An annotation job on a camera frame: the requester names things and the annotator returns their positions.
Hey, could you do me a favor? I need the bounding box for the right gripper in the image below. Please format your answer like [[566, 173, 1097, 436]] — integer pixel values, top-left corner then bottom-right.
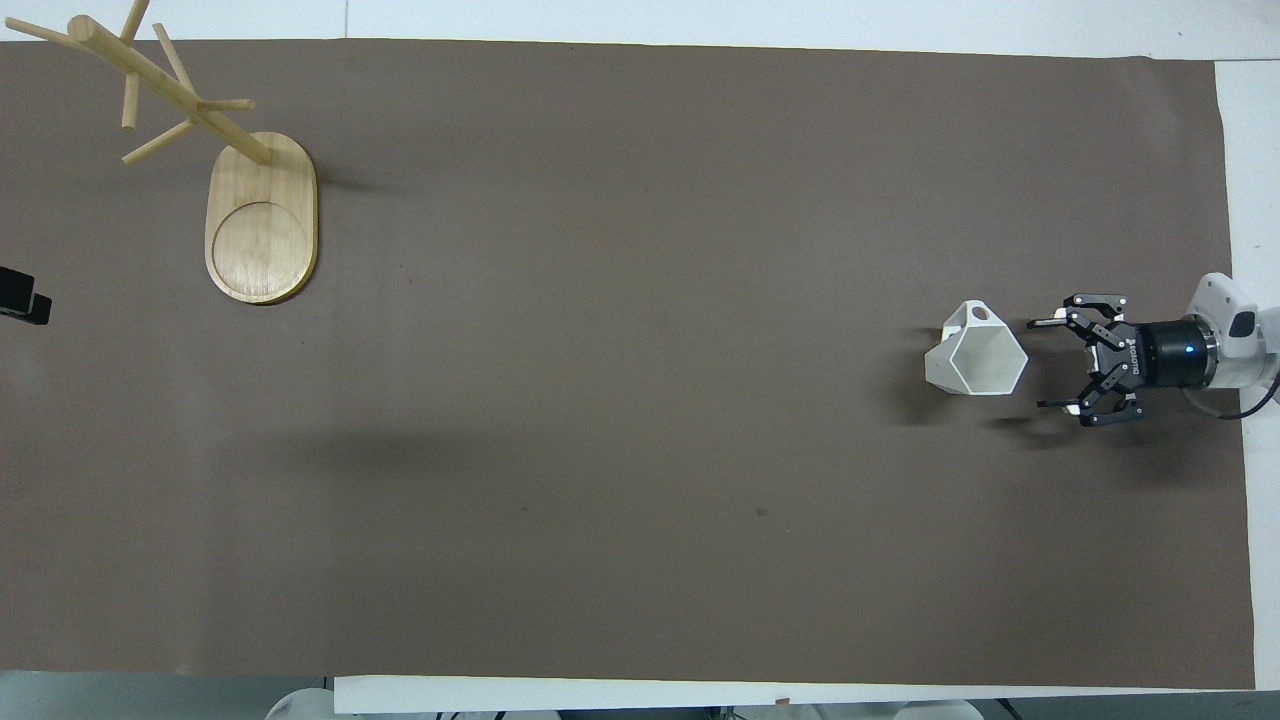
[[1027, 292, 1208, 429]]

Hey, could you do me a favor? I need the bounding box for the white hexagonal cup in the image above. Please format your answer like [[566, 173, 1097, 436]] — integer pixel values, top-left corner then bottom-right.
[[922, 300, 1030, 397]]

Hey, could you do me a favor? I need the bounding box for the wooden cup rack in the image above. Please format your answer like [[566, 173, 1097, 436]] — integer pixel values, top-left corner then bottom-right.
[[4, 0, 319, 306]]

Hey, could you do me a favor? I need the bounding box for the black cable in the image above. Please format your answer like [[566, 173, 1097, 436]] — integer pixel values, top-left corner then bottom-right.
[[1184, 372, 1280, 422]]

